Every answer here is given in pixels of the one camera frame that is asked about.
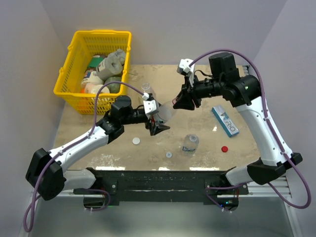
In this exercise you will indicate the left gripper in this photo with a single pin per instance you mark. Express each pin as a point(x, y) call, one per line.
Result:
point(156, 128)

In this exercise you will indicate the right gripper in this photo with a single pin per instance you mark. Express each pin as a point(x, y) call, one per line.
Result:
point(183, 99)

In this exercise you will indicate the clear bottle with red ring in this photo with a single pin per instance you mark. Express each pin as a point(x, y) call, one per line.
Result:
point(166, 112)

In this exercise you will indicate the red bottle cap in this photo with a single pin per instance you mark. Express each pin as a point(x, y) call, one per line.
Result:
point(224, 149)

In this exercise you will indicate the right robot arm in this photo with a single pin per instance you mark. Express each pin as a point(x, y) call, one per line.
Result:
point(245, 95)

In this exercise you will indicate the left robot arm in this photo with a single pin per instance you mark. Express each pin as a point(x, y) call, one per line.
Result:
point(47, 168)

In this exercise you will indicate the standing clear labelled bottle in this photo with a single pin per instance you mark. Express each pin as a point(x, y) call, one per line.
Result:
point(190, 144)

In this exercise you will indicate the clear bottle lying near basket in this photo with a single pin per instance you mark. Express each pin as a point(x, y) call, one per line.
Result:
point(146, 88)

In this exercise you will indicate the blue white toothpaste box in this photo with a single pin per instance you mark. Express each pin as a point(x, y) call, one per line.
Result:
point(226, 123)

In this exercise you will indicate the green round fruit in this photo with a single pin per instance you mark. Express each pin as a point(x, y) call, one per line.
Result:
point(114, 87)

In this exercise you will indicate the white tape roll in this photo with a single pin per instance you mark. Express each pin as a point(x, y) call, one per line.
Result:
point(91, 88)

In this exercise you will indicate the grey paper roll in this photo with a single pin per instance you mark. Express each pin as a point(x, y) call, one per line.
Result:
point(112, 65)

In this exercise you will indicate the cream labelled container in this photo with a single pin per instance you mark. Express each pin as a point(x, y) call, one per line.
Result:
point(90, 76)

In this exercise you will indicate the green box in basket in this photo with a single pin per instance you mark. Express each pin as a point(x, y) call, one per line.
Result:
point(95, 61)

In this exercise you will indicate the yellow plastic basket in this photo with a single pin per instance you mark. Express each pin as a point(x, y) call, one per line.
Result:
point(84, 45)

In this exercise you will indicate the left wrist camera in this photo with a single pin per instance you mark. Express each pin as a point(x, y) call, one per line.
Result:
point(151, 107)

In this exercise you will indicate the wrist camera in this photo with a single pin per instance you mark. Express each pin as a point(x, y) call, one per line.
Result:
point(151, 107)
point(184, 67)

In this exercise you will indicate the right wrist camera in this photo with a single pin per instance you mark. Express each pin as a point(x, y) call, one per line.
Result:
point(184, 67)

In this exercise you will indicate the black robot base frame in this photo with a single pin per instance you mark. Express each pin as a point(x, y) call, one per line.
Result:
point(116, 186)

